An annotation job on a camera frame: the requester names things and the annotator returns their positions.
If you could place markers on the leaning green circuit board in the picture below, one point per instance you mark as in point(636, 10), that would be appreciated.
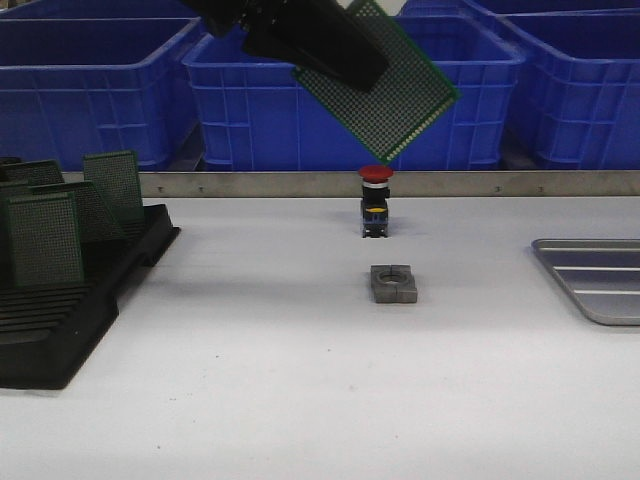
point(97, 223)

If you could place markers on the grey metal clamp block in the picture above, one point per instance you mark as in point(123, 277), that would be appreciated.
point(393, 284)

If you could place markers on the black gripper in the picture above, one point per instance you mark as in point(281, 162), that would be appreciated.
point(318, 35)

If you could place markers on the blue plastic crate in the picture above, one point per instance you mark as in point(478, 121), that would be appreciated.
point(576, 101)
point(71, 87)
point(254, 116)

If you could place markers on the red emergency stop button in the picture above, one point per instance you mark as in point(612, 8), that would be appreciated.
point(374, 207)

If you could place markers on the far left rear circuit board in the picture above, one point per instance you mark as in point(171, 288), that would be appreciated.
point(44, 172)

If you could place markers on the silver metal tray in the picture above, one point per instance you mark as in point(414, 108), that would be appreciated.
point(600, 276)

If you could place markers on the centre blue plastic crate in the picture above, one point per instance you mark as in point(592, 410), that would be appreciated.
point(254, 116)

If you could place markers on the black slotted board rack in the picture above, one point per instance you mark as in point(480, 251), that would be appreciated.
point(48, 332)

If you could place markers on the metal table edge rail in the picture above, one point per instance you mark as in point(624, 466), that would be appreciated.
point(408, 184)

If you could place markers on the far left blue crate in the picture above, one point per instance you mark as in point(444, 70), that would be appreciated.
point(59, 9)

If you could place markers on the far right blue crate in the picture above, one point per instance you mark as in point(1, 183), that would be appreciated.
point(507, 7)

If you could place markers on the right blue plastic crate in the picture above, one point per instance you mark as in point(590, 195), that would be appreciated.
point(576, 101)

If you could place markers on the left edge green circuit board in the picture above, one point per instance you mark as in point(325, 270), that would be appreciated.
point(10, 189)

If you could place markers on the left blue plastic crate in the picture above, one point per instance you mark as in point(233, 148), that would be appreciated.
point(71, 87)

